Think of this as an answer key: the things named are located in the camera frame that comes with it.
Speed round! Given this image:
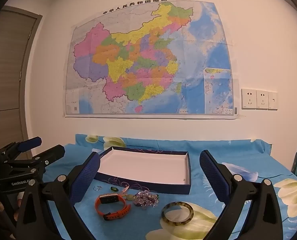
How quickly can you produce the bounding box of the brown wooden door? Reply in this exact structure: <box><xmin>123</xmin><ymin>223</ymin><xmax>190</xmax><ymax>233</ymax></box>
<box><xmin>0</xmin><ymin>6</ymin><xmax>43</xmax><ymax>153</ymax></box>

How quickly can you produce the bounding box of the purple beaded bracelet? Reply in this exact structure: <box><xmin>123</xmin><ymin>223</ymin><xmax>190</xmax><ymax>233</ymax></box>
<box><xmin>135</xmin><ymin>194</ymin><xmax>160</xmax><ymax>207</ymax></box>

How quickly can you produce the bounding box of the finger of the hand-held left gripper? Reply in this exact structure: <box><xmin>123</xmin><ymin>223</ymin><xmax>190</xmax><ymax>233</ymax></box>
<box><xmin>7</xmin><ymin>144</ymin><xmax>65</xmax><ymax>173</ymax></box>
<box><xmin>0</xmin><ymin>137</ymin><xmax>42</xmax><ymax>160</ymax></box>

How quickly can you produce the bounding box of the clear crystal bead bracelet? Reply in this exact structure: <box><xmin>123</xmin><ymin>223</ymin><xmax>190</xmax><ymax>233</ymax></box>
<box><xmin>133</xmin><ymin>190</ymin><xmax>157</xmax><ymax>209</ymax></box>

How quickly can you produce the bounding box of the orange smart watch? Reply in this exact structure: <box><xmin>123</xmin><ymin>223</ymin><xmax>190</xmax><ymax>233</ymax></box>
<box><xmin>95</xmin><ymin>193</ymin><xmax>131</xmax><ymax>221</ymax></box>

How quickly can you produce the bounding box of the blue floral tablecloth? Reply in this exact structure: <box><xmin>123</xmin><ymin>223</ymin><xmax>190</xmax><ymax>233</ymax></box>
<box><xmin>42</xmin><ymin>134</ymin><xmax>297</xmax><ymax>240</ymax></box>

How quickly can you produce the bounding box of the pink charm with coil loop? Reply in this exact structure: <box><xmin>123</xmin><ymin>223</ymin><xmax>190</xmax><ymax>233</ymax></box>
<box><xmin>122</xmin><ymin>184</ymin><xmax>135</xmax><ymax>202</ymax></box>

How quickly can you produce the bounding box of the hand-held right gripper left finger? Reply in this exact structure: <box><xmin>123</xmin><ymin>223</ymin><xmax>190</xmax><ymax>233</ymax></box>
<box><xmin>15</xmin><ymin>152</ymin><xmax>101</xmax><ymax>240</ymax></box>

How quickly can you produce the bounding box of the white wall socket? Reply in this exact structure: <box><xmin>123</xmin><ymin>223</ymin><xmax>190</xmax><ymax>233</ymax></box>
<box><xmin>256</xmin><ymin>89</ymin><xmax>269</xmax><ymax>110</ymax></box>
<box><xmin>241</xmin><ymin>88</ymin><xmax>257</xmax><ymax>109</ymax></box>

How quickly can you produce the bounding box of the tortoiseshell bangle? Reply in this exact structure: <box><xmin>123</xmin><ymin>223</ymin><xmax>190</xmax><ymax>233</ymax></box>
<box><xmin>162</xmin><ymin>201</ymin><xmax>194</xmax><ymax>225</ymax></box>

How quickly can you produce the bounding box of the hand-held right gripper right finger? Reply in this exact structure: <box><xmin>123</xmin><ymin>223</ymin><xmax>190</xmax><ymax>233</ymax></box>
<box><xmin>200</xmin><ymin>150</ymin><xmax>284</xmax><ymax>240</ymax></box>

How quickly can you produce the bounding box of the colourful wall map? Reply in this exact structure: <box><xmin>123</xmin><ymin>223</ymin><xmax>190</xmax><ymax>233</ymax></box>
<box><xmin>64</xmin><ymin>0</ymin><xmax>239</xmax><ymax>118</ymax></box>

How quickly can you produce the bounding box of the white tray with dark rim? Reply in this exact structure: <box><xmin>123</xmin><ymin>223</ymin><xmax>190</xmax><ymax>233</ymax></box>
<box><xmin>94</xmin><ymin>146</ymin><xmax>191</xmax><ymax>195</ymax></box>

